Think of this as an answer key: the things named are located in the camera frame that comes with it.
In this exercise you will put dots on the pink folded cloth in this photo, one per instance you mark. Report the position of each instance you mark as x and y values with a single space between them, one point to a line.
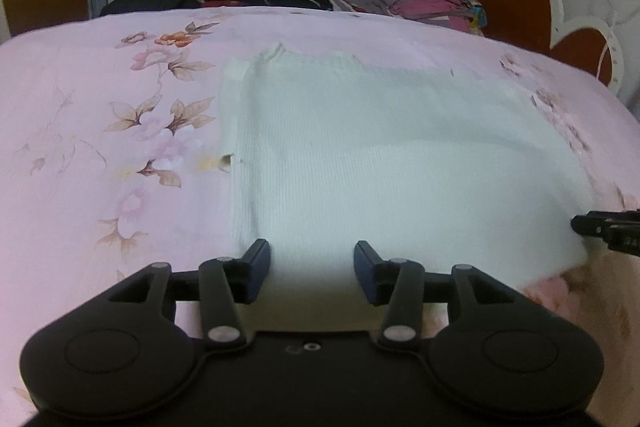
430 6

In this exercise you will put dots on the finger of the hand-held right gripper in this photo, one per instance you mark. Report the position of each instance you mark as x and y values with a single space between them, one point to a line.
589 224

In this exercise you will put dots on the red and white headboard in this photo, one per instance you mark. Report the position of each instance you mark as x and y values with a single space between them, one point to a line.
520 2

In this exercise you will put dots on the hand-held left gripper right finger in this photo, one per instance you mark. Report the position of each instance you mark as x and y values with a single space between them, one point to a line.
364 273

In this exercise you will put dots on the pink floral bed sheet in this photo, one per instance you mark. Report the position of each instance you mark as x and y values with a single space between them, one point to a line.
75 132

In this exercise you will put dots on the striped grey cloth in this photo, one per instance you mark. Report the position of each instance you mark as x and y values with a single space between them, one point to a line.
340 1

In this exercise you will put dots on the white knit sweater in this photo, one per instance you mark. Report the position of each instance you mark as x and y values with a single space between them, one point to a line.
380 157

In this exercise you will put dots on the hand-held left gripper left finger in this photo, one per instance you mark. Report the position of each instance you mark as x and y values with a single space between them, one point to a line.
257 268

